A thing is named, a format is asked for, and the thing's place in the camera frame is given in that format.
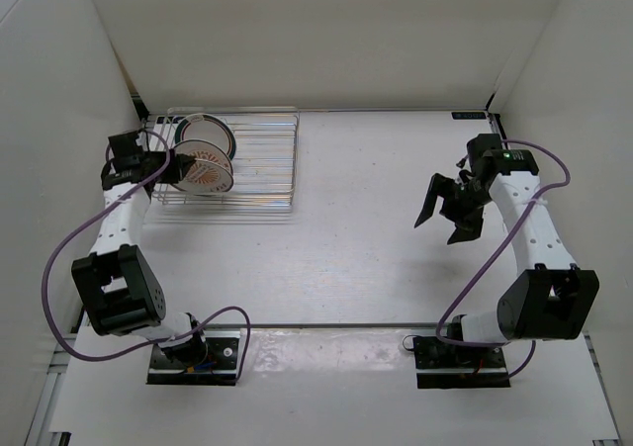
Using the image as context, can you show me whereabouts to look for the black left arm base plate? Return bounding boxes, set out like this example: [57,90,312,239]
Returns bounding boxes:
[145,330,243,387]

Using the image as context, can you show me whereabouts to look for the small black label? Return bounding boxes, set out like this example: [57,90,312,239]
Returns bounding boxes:
[451,111,487,121]

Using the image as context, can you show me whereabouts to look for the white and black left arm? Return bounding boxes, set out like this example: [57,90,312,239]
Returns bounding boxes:
[71,150,208,367]

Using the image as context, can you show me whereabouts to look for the wire dish rack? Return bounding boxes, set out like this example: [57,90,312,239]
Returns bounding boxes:
[146,106,300,218]

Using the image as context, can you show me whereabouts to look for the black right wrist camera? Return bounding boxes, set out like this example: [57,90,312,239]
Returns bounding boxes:
[466,134,502,171]

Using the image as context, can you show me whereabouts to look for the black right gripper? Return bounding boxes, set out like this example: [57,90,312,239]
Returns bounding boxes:
[414,174,493,246]

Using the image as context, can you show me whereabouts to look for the orange sunburst plate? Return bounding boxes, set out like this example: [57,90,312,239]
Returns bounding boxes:
[173,139,234,195]

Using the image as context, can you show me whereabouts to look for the green rimmed white plate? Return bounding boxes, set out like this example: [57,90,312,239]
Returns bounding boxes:
[174,113,236,160]

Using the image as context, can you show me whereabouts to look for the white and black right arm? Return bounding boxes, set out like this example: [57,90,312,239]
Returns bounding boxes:
[415,140,599,367]

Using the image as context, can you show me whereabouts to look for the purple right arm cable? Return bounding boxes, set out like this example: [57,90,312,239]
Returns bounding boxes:
[435,138,573,378]

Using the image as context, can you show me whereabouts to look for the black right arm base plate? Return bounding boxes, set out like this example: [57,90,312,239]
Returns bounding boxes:
[411,335,510,390]

